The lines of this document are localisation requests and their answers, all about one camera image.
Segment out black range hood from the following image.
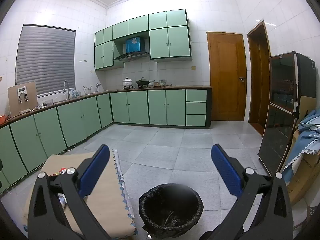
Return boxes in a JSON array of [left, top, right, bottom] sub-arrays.
[[114, 51, 150, 63]]

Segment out grey window blind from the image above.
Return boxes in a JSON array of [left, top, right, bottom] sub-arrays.
[[15, 24, 76, 97]]

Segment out blue scalloped cloth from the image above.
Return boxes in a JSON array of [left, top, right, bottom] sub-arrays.
[[282, 110, 320, 180]]

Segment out wooden door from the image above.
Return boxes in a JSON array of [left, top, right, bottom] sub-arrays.
[[206, 31, 247, 122]]

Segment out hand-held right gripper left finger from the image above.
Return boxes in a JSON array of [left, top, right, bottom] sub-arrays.
[[27, 144, 113, 240]]

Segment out red snack wrapper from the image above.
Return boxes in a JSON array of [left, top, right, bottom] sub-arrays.
[[49, 167, 68, 177]]

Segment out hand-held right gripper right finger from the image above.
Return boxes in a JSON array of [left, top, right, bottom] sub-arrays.
[[211, 144, 293, 240]]

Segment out bin with black bag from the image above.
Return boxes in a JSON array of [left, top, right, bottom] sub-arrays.
[[139, 184, 204, 239]]

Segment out green cabinets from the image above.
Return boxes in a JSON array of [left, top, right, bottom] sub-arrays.
[[94, 9, 192, 71], [0, 89, 212, 195]]

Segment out cardboard board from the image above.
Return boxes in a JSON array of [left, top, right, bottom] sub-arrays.
[[7, 82, 38, 115]]

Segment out cardboard box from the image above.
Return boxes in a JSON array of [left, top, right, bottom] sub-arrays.
[[285, 127, 320, 205]]

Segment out black glass-door cabinet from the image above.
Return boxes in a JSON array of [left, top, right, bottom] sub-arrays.
[[257, 51, 317, 178]]

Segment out green lower cabinets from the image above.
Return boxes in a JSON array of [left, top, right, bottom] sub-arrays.
[[0, 89, 212, 195]]

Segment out beige tablecloth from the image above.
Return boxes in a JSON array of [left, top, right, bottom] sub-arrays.
[[22, 149, 138, 239]]

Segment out blue box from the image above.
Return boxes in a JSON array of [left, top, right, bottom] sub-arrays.
[[126, 37, 141, 53]]

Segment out wooden doorway frame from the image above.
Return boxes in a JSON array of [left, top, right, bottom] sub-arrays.
[[247, 20, 271, 135]]

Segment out green upper cabinets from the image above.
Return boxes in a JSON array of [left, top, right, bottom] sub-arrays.
[[94, 9, 192, 71]]

